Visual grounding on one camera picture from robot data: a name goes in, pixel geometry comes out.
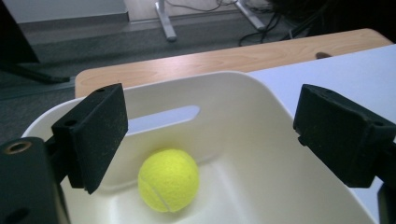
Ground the black floor stand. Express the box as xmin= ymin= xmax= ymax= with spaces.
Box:
xmin=0 ymin=60 xmax=72 ymax=85

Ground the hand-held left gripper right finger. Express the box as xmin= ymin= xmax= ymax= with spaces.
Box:
xmin=292 ymin=83 xmax=396 ymax=189

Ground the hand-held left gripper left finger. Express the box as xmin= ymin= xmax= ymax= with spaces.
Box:
xmin=50 ymin=82 xmax=130 ymax=196

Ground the white plastic bin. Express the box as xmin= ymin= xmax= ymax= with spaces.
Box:
xmin=21 ymin=70 xmax=379 ymax=224

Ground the wooden table edge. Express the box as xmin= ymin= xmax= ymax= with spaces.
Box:
xmin=74 ymin=27 xmax=394 ymax=99

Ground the dark curtain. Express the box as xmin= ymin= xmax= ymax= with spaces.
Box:
xmin=0 ymin=0 xmax=40 ymax=64

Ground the tangle of black floor cables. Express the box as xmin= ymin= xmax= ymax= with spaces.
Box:
xmin=164 ymin=0 xmax=316 ymax=48

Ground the yellow tennis ball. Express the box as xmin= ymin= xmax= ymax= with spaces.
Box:
xmin=137 ymin=147 xmax=200 ymax=214

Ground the white desk frame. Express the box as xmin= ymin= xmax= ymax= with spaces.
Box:
xmin=154 ymin=0 xmax=267 ymax=43

